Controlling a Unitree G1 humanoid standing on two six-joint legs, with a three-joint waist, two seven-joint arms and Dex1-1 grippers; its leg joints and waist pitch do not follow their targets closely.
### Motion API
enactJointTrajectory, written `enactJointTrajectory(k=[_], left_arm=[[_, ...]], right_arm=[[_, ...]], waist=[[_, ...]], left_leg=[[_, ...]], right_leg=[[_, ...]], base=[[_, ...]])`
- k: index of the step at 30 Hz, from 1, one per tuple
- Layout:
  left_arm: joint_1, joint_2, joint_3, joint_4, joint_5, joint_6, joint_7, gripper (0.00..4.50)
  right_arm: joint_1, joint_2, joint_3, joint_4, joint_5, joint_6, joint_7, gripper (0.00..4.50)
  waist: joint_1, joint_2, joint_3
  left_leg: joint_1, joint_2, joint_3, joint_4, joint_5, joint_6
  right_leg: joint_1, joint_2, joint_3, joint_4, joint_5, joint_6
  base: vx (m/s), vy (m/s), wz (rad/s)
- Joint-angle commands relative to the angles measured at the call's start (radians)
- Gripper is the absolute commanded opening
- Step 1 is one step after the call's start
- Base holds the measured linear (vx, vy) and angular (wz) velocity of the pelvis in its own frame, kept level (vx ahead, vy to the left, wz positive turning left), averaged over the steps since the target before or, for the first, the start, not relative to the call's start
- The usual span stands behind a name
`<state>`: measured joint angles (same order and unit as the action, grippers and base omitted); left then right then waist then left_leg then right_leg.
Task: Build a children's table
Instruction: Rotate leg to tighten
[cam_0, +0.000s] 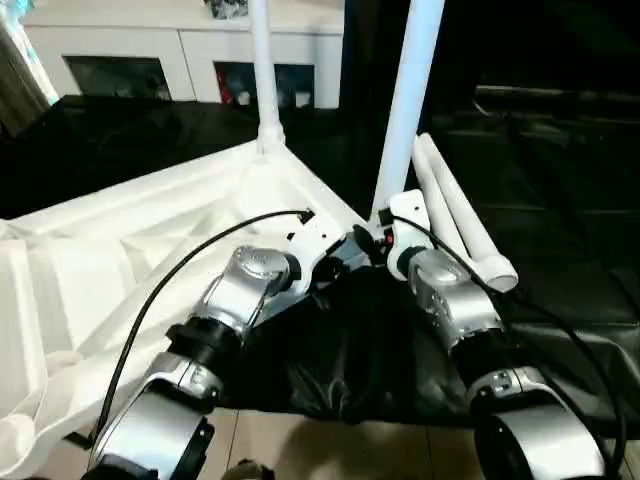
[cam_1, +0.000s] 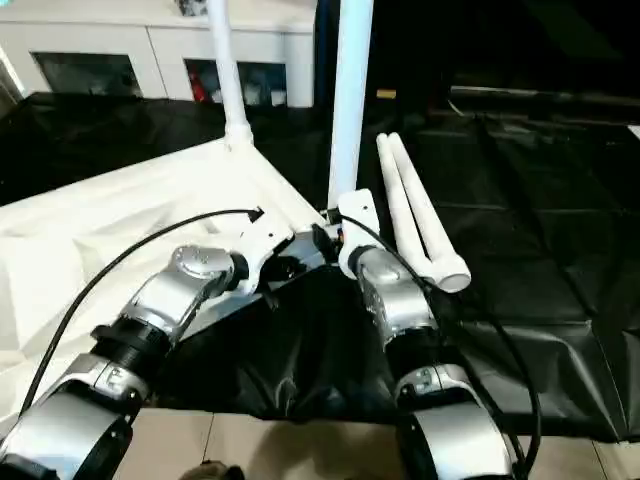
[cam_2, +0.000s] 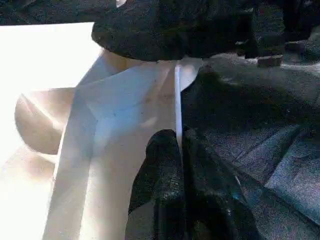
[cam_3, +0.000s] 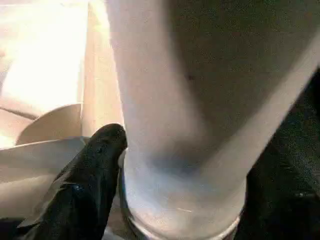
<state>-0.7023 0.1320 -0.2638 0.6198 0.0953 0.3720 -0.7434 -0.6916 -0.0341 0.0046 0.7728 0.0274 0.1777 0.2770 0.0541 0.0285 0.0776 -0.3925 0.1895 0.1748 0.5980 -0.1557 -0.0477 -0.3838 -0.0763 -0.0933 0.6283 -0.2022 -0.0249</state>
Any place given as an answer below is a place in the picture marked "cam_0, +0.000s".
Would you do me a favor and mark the white plastic table leg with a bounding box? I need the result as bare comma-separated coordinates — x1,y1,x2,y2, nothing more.
415,132,520,294
412,150,471,256
371,0,447,227
249,0,288,157

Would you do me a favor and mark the white plastic table top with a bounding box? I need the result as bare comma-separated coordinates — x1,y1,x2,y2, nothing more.
0,140,373,477

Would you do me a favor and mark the black plastic mat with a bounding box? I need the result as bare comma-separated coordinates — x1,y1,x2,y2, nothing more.
0,97,640,433

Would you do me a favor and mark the black low shelf board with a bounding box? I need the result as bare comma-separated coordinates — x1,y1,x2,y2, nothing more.
474,85,640,113

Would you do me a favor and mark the grey crumpled object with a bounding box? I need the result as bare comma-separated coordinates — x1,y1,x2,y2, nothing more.
205,0,250,21

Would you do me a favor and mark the white sideboard cabinet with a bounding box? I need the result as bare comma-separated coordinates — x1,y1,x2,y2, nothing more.
25,0,347,109

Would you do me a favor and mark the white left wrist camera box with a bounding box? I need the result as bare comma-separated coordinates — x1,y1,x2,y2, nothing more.
285,214,347,287

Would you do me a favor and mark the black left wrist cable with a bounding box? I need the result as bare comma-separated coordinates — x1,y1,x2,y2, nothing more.
93,207,317,443

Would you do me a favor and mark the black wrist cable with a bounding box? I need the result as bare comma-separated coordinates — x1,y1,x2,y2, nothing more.
393,214,633,473
93,207,317,443

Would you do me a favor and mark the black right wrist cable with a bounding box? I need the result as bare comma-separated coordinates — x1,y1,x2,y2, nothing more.
393,214,633,473

